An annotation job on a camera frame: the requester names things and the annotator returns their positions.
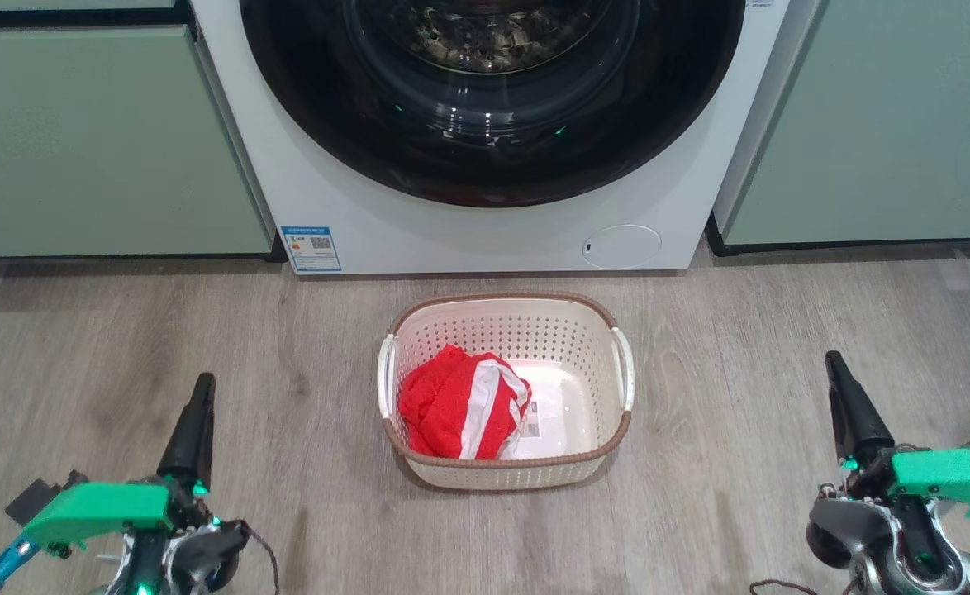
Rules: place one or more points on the right gripper green-covered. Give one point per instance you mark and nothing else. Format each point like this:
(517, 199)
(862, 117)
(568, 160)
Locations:
(948, 479)

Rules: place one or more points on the left gripper green-covered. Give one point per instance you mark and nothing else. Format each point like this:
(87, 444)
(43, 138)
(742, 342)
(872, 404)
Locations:
(97, 508)

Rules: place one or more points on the red white striped garment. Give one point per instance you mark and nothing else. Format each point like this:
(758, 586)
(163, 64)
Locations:
(493, 397)

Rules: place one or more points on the round black glass washer door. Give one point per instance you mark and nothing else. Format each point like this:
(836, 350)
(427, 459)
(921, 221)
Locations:
(493, 165)

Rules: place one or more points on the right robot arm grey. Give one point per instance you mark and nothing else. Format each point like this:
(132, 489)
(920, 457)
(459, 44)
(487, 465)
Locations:
(844, 529)

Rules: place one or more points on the white front-load washing machine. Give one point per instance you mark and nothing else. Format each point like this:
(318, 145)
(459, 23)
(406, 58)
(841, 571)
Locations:
(419, 240)

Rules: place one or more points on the stainless steel washing machine drum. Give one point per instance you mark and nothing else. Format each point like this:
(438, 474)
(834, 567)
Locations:
(493, 41)

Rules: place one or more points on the blue energy label sticker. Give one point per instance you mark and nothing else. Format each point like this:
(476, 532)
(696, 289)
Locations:
(311, 248)

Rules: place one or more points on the cream perforated laundry basket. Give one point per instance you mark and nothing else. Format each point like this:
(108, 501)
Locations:
(568, 397)

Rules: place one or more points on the round white filter cover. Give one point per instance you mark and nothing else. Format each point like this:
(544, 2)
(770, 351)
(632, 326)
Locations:
(621, 246)

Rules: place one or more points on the pale green cabinet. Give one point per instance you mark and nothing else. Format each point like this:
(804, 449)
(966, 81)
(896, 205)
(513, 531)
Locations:
(865, 124)
(105, 140)

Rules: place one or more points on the paper label inside basket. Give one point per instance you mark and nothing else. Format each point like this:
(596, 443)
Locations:
(530, 420)

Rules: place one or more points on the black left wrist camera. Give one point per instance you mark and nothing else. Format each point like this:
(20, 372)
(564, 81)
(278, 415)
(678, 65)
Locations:
(39, 496)

